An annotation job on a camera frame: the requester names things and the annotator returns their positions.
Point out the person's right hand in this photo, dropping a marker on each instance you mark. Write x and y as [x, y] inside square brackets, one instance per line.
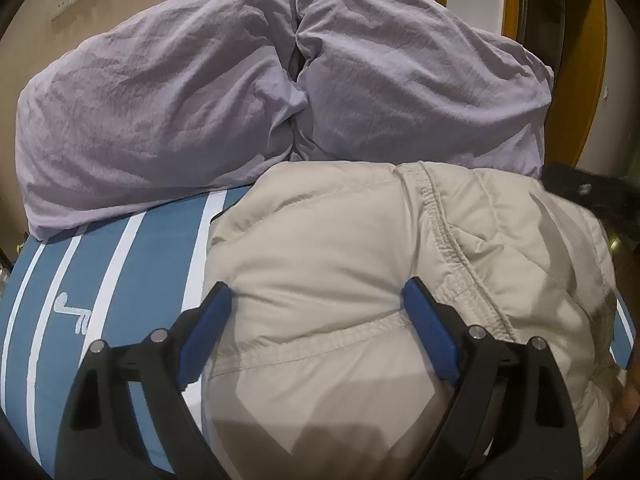
[627, 402]

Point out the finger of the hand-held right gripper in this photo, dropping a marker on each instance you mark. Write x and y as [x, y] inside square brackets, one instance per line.
[575, 185]

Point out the blue white striped bed sheet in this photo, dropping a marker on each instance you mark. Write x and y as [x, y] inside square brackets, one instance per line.
[150, 260]

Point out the left lavender pillow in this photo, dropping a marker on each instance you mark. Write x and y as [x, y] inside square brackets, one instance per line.
[175, 100]

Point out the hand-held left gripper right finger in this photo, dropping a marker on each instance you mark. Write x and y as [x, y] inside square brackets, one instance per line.
[430, 335]

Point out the beige padded jacket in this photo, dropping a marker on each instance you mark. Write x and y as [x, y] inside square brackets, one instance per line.
[350, 240]

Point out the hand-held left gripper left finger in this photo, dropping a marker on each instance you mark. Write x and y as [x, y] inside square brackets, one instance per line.
[202, 340]

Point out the right lavender pillow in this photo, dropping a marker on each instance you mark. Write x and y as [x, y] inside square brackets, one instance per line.
[590, 85]

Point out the lavender pillow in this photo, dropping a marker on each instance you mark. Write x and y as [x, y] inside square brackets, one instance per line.
[175, 100]
[590, 85]

